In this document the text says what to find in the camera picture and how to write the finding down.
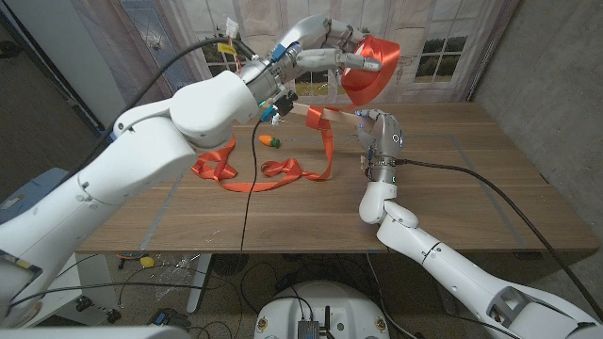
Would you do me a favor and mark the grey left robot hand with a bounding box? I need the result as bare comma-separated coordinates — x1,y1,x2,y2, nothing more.
242,13,383,112

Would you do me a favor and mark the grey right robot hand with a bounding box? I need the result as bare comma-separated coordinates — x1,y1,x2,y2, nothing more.
355,108,404,183

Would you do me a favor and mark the wooden slat clip hanger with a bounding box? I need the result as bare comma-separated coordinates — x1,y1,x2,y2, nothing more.
287,102,373,127

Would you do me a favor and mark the orange satin ribbon roll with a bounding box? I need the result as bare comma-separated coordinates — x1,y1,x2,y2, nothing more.
190,35,401,193

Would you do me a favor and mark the printed window backdrop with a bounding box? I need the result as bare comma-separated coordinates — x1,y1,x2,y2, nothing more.
70,0,522,138

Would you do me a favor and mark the white robot torso base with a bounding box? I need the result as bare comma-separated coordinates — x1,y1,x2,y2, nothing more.
253,281,391,339

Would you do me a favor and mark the white table leg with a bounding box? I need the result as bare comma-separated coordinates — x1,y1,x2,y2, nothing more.
187,253,213,315

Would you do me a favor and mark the blue plastic bin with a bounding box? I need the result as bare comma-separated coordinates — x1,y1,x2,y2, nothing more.
0,168,72,223

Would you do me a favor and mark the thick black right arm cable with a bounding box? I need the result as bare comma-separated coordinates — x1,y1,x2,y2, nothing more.
394,158,603,321

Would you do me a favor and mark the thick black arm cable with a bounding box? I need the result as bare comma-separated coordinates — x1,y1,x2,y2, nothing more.
96,36,258,156
394,158,603,321

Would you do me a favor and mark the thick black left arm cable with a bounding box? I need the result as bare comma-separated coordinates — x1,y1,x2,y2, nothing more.
96,36,258,156

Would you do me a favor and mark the thin black left wrist cable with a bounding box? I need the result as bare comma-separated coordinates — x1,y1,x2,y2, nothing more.
239,120,263,253

